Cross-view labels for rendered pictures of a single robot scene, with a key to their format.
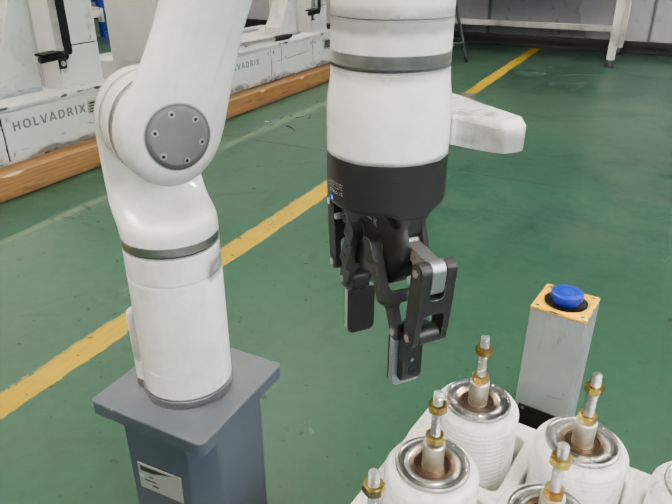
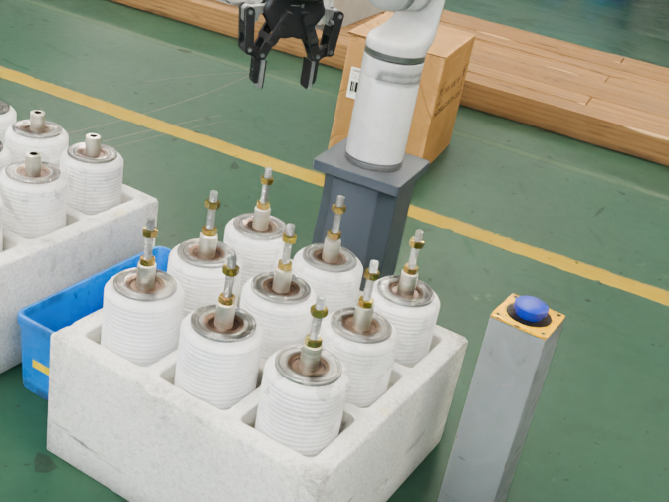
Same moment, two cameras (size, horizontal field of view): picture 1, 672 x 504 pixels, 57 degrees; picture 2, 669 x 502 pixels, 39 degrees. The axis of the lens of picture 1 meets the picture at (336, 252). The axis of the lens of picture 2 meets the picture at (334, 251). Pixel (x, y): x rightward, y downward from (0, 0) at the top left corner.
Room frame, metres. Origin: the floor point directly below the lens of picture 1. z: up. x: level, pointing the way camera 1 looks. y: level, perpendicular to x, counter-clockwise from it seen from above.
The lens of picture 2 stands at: (0.33, -1.22, 0.84)
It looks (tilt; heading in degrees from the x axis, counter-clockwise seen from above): 27 degrees down; 83
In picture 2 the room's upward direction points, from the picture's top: 11 degrees clockwise
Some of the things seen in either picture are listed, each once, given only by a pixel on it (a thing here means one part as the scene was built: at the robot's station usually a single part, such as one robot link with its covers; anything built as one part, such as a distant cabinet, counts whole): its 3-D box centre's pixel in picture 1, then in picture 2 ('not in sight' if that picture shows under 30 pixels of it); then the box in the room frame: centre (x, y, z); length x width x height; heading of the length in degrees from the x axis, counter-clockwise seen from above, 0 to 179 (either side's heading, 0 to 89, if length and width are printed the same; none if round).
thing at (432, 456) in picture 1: (433, 454); (331, 249); (0.47, -0.10, 0.26); 0.02 x 0.02 x 0.03
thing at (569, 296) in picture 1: (566, 297); (530, 310); (0.68, -0.30, 0.32); 0.04 x 0.04 x 0.02
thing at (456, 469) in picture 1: (432, 464); (330, 258); (0.47, -0.10, 0.25); 0.08 x 0.08 x 0.01
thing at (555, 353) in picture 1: (546, 399); (495, 422); (0.68, -0.30, 0.16); 0.07 x 0.07 x 0.31; 56
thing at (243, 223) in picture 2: not in sight; (260, 226); (0.37, -0.03, 0.25); 0.08 x 0.08 x 0.01
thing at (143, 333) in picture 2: not in sight; (139, 348); (0.24, -0.23, 0.16); 0.10 x 0.10 x 0.18
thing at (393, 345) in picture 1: (404, 357); (259, 72); (0.34, -0.05, 0.48); 0.02 x 0.01 x 0.04; 114
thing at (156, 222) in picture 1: (161, 165); (404, 6); (0.54, 0.16, 0.54); 0.09 x 0.09 x 0.17; 33
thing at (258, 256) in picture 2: not in sight; (251, 282); (0.37, -0.03, 0.16); 0.10 x 0.10 x 0.18
